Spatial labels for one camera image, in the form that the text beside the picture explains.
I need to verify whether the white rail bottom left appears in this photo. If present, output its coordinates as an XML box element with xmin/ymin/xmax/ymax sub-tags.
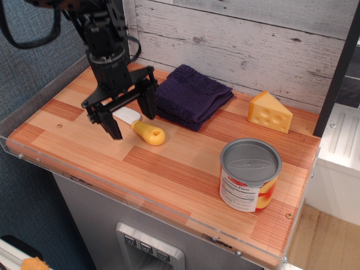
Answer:
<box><xmin>1</xmin><ymin>240</ymin><xmax>28</xmax><ymax>270</ymax></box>

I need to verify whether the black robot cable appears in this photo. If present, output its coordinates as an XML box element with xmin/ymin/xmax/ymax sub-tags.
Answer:
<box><xmin>0</xmin><ymin>2</ymin><xmax>62</xmax><ymax>50</ymax></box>

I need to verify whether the yellow cheese wedge toy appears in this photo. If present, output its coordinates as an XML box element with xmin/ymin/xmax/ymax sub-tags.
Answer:
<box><xmin>247</xmin><ymin>91</ymin><xmax>293</xmax><ymax>134</ymax></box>

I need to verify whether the grey toy fridge cabinet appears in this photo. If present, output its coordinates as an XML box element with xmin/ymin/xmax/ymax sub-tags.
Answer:
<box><xmin>54</xmin><ymin>174</ymin><xmax>260</xmax><ymax>269</ymax></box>

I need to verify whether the white toy sink unit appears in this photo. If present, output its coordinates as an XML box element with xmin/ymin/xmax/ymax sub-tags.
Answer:
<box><xmin>305</xmin><ymin>103</ymin><xmax>359</xmax><ymax>225</ymax></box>

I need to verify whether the orange object bottom left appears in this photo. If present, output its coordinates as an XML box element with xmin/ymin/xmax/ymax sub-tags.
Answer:
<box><xmin>20</xmin><ymin>257</ymin><xmax>50</xmax><ymax>270</ymax></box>

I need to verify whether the folded purple towel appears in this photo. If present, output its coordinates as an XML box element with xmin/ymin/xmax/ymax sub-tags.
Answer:
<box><xmin>156</xmin><ymin>65</ymin><xmax>234</xmax><ymax>132</ymax></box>

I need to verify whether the clear acrylic edge guard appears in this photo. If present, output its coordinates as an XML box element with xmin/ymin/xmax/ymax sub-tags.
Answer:
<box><xmin>6</xmin><ymin>60</ymin><xmax>320</xmax><ymax>269</ymax></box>

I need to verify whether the toy tin can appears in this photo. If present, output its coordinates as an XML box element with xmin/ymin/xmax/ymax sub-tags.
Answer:
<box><xmin>219</xmin><ymin>138</ymin><xmax>282</xmax><ymax>213</ymax></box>

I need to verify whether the black right post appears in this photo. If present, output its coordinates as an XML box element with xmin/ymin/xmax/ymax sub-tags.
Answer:
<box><xmin>313</xmin><ymin>1</ymin><xmax>359</xmax><ymax>138</ymax></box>

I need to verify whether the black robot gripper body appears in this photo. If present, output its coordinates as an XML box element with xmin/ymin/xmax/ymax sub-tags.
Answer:
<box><xmin>82</xmin><ymin>47</ymin><xmax>158</xmax><ymax>123</ymax></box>

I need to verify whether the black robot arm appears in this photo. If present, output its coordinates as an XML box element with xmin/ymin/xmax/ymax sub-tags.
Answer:
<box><xmin>29</xmin><ymin>1</ymin><xmax>158</xmax><ymax>140</ymax></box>

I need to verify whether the white knife yellow handle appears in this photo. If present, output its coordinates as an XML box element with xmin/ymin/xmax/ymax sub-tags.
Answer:
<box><xmin>112</xmin><ymin>107</ymin><xmax>165</xmax><ymax>146</ymax></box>

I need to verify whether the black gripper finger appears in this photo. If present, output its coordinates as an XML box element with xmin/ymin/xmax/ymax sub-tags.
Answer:
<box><xmin>97</xmin><ymin>109</ymin><xmax>123</xmax><ymax>140</ymax></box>
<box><xmin>137</xmin><ymin>80</ymin><xmax>156</xmax><ymax>119</ymax></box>

